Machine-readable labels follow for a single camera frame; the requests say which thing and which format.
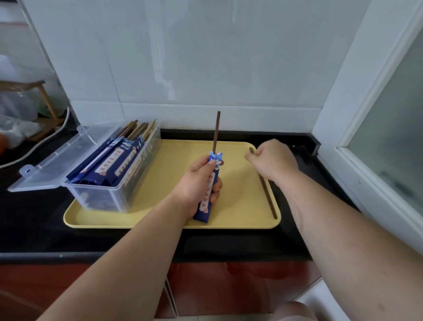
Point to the person's right fingers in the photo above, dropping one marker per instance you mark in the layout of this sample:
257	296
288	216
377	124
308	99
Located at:
255	158

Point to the white sliding door frame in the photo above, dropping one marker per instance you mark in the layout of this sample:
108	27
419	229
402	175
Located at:
357	99

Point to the person's left forearm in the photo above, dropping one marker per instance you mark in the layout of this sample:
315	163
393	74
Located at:
132	261

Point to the wooden rack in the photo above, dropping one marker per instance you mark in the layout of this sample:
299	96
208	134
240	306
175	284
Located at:
46	99

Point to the person's right forearm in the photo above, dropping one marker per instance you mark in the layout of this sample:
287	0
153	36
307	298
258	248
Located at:
343	238

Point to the clear plastic bag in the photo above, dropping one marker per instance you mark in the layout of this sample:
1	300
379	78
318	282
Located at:
16	115

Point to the dark brown wooden chopstick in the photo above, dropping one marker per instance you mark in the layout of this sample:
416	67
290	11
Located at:
216	132
269	201

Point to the person's knee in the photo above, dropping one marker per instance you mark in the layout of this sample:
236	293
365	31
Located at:
292	312

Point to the yellow plastic tray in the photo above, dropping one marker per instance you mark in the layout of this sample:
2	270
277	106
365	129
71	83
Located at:
241	205

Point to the clear plastic lidded box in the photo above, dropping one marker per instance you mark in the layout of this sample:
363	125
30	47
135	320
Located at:
99	195

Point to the person's left thumb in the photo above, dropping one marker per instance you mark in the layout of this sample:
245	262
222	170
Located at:
206	162

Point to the pile of blue sleeved chopsticks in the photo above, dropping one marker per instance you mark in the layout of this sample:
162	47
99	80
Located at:
115	162

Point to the person's left hand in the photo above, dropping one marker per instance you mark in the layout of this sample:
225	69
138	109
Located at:
193	185

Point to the person's right hand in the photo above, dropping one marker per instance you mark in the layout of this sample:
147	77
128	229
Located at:
277	160

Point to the blue chopstick paper sleeve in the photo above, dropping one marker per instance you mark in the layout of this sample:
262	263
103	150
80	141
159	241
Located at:
206	201

